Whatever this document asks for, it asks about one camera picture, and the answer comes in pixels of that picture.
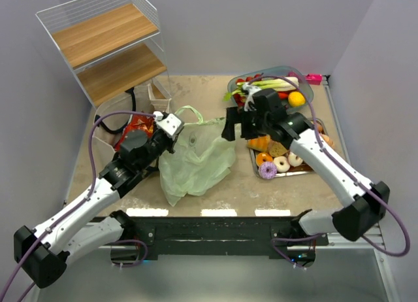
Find golden croissant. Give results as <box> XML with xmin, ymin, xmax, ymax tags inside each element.
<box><xmin>247</xmin><ymin>135</ymin><xmax>270</xmax><ymax>152</ymax></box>

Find white wire wooden shelf rack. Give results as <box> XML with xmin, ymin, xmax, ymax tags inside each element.
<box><xmin>36</xmin><ymin>0</ymin><xmax>170</xmax><ymax>107</ymax></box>

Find brown chip bag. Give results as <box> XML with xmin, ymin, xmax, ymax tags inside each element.
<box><xmin>114</xmin><ymin>114</ymin><xmax>154</xmax><ymax>151</ymax></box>

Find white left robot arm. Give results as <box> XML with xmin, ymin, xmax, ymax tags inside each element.
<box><xmin>14</xmin><ymin>125</ymin><xmax>181</xmax><ymax>288</ymax></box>

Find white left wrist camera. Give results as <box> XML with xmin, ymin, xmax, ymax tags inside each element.
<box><xmin>153</xmin><ymin>111</ymin><xmax>184</xmax><ymax>140</ymax></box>

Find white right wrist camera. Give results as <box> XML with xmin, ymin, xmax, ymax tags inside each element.
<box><xmin>242</xmin><ymin>82</ymin><xmax>261</xmax><ymax>112</ymax></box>

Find yellow lemon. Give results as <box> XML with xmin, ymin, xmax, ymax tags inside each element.
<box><xmin>287</xmin><ymin>91</ymin><xmax>306</xmax><ymax>107</ymax></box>

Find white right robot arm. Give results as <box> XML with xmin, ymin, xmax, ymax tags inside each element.
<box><xmin>221</xmin><ymin>89</ymin><xmax>390</xmax><ymax>241</ymax></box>

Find orange glazed donut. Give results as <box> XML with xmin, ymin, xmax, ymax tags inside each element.
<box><xmin>255</xmin><ymin>152</ymin><xmax>273</xmax><ymax>167</ymax></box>

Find white frosted donut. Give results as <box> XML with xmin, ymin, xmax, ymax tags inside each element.
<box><xmin>273</xmin><ymin>156</ymin><xmax>291</xmax><ymax>173</ymax></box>

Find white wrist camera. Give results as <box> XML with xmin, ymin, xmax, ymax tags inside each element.
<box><xmin>153</xmin><ymin>111</ymin><xmax>184</xmax><ymax>140</ymax></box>
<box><xmin>242</xmin><ymin>82</ymin><xmax>261</xmax><ymax>112</ymax></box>

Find clear teal produce container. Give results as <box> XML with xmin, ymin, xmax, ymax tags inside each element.
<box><xmin>223</xmin><ymin>65</ymin><xmax>314</xmax><ymax>114</ymax></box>

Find green white leek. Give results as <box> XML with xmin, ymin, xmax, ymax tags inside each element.
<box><xmin>223</xmin><ymin>76</ymin><xmax>298</xmax><ymax>103</ymax></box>

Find purple frosted donut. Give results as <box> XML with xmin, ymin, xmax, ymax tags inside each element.
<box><xmin>258</xmin><ymin>161</ymin><xmax>278</xmax><ymax>180</ymax></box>

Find metal pastry tray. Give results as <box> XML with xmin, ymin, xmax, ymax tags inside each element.
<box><xmin>247</xmin><ymin>117</ymin><xmax>336</xmax><ymax>179</ymax></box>

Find green avocado print bag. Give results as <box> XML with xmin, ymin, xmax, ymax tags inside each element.
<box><xmin>158</xmin><ymin>105</ymin><xmax>236</xmax><ymax>206</ymax></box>

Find beige canvas tote bag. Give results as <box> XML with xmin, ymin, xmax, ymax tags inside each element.
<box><xmin>92</xmin><ymin>81</ymin><xmax>172</xmax><ymax>167</ymax></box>

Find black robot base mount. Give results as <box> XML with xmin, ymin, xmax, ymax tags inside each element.
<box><xmin>111</xmin><ymin>210</ymin><xmax>329</xmax><ymax>262</ymax></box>

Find pink plastic clip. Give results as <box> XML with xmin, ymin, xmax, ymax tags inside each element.
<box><xmin>305</xmin><ymin>73</ymin><xmax>323</xmax><ymax>85</ymax></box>

